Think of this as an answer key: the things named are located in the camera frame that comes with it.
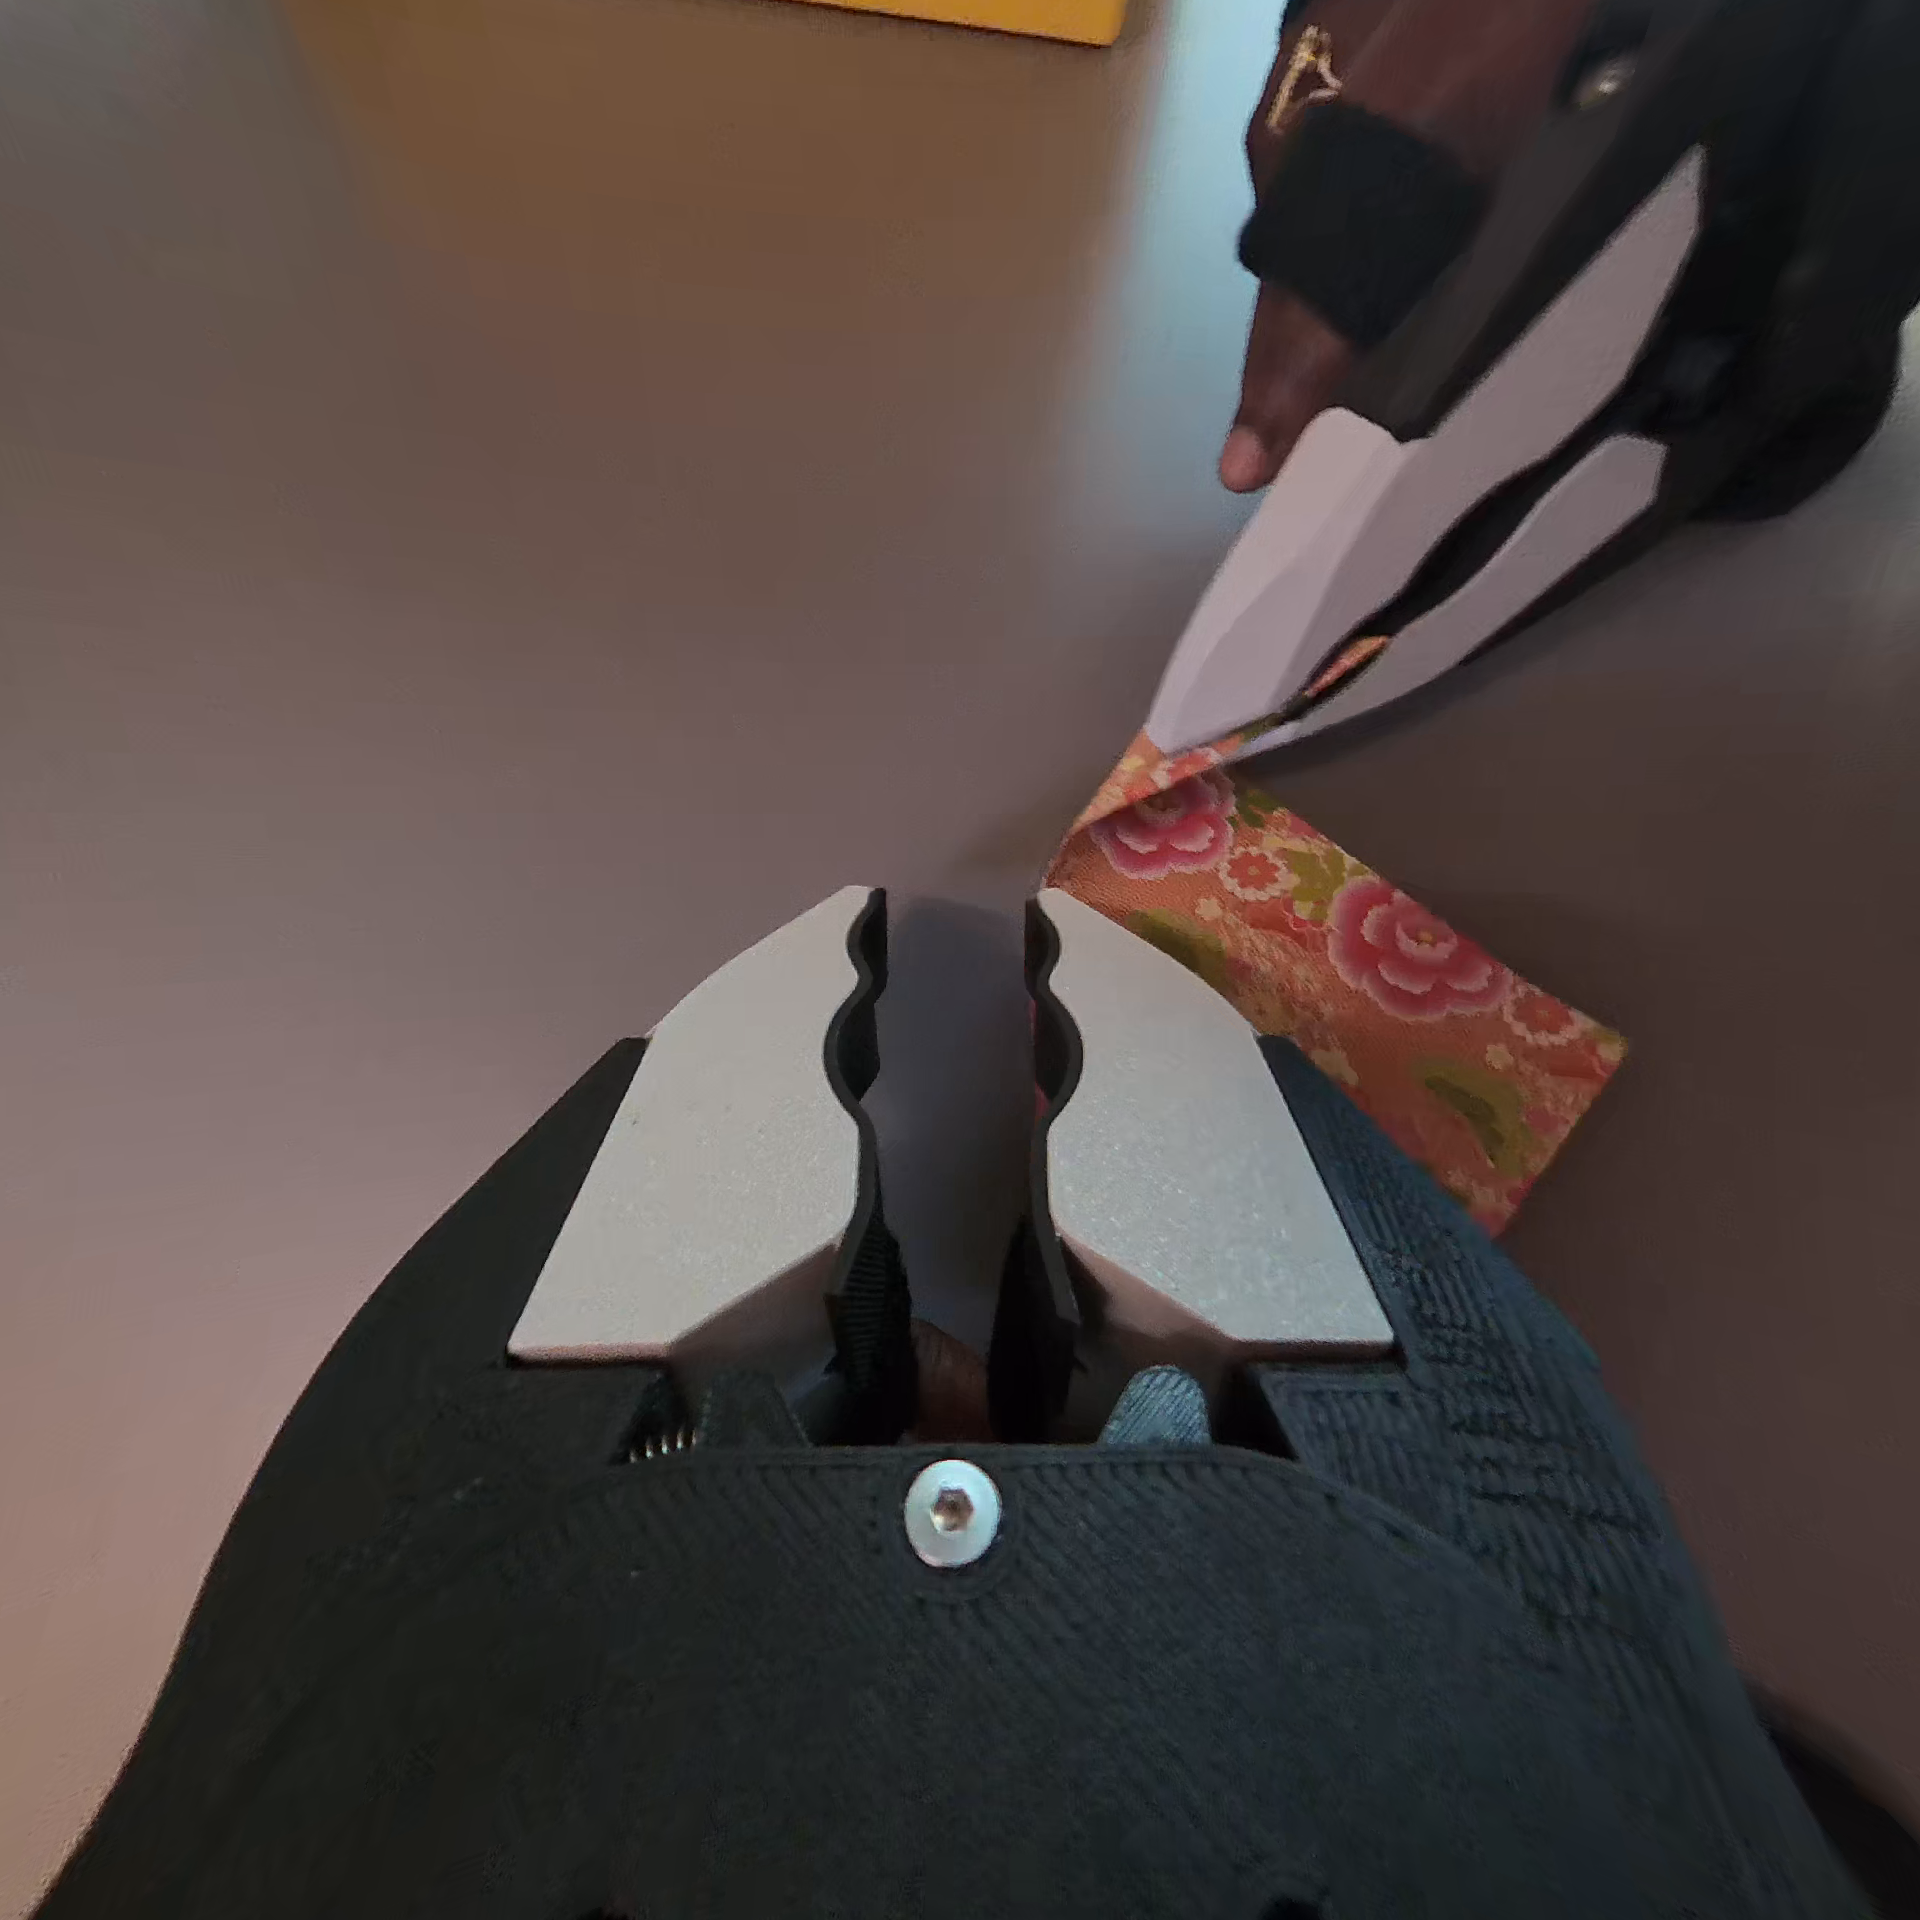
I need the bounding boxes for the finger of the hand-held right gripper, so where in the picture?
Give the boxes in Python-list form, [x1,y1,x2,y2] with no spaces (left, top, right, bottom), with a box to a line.
[1273,437,1677,737]
[1147,150,1712,756]

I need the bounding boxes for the person's right hand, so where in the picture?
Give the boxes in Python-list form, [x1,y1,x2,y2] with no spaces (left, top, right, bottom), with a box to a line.
[1216,0,1599,498]

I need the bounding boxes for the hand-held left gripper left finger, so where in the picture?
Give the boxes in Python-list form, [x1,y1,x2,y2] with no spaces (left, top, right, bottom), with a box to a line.
[508,886,896,1374]

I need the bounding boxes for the yellow box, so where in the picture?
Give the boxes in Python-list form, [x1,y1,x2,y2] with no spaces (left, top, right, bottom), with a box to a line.
[792,0,1140,49]

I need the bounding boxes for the floral origami paper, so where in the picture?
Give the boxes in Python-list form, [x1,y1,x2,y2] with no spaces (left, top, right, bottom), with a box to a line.
[1048,719,1633,1242]

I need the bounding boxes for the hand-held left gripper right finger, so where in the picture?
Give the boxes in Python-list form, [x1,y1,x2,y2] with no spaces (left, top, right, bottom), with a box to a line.
[1026,886,1401,1358]

